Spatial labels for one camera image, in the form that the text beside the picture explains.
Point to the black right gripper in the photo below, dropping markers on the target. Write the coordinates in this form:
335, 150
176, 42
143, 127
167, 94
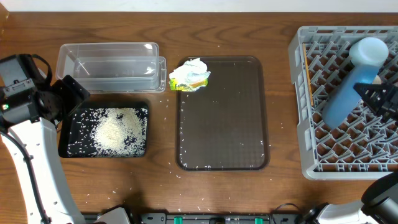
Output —
389, 99

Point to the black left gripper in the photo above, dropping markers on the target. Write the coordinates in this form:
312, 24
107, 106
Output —
75, 93

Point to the dark blue plate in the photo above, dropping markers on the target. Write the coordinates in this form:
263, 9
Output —
344, 98

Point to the grey dishwasher rack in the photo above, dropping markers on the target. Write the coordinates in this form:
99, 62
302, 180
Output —
363, 147

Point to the yellow green snack wrapper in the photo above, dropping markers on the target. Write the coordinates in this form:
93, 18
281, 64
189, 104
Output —
177, 86

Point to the white paper napkin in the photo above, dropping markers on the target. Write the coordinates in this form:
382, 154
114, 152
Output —
192, 71

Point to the white plastic cup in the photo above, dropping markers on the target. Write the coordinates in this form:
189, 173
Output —
377, 80

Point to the light blue bowl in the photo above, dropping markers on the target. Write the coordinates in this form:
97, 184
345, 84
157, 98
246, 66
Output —
369, 51

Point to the orange chopstick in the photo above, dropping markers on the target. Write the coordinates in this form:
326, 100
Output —
308, 74

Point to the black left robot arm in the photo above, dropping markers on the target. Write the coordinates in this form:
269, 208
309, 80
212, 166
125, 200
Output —
34, 150

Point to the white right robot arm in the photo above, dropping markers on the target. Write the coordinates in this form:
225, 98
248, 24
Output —
379, 202

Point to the black plastic tray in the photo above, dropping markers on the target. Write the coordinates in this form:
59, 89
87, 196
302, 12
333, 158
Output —
105, 133

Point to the pile of white rice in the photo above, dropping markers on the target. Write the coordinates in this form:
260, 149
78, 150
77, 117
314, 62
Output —
115, 132

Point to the clear plastic bin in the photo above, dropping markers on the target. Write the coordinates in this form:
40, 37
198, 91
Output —
114, 67

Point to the brown serving tray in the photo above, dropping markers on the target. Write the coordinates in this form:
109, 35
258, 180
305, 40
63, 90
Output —
223, 126

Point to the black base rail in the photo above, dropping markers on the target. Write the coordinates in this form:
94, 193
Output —
179, 218

